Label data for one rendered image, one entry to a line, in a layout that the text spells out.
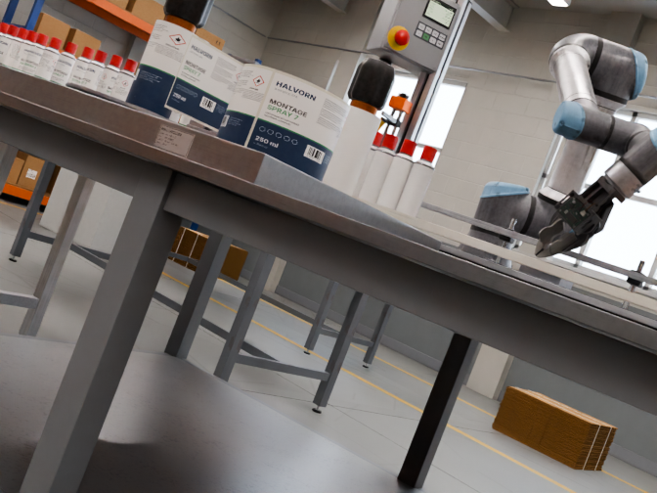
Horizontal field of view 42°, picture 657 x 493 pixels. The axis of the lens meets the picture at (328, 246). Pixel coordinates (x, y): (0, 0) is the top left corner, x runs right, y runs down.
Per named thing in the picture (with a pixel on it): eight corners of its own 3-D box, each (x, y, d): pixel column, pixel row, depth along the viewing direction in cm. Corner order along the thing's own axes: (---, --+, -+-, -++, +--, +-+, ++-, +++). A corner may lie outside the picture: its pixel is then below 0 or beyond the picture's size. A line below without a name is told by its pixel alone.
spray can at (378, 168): (347, 209, 204) (378, 129, 204) (361, 215, 208) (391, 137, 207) (362, 214, 200) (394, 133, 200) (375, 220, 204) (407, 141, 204)
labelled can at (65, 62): (58, 107, 274) (80, 47, 273) (58, 107, 269) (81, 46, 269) (41, 100, 272) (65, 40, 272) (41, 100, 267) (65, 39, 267)
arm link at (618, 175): (622, 164, 178) (648, 192, 174) (605, 179, 179) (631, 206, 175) (614, 155, 171) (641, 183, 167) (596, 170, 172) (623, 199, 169)
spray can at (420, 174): (384, 223, 199) (416, 142, 199) (398, 229, 203) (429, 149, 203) (401, 229, 196) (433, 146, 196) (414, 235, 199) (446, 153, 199)
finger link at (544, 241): (520, 241, 178) (554, 211, 176) (528, 246, 183) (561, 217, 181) (529, 251, 177) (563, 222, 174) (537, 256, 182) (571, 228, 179)
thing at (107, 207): (38, 224, 749) (88, 95, 748) (88, 238, 800) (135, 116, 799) (89, 248, 711) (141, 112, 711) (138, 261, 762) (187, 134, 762)
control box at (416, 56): (365, 50, 219) (391, -20, 218) (418, 76, 225) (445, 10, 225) (380, 47, 209) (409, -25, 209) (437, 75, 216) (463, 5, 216)
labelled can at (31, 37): (9, 89, 284) (31, 31, 284) (22, 94, 283) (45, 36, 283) (1, 85, 279) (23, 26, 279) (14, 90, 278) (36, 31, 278)
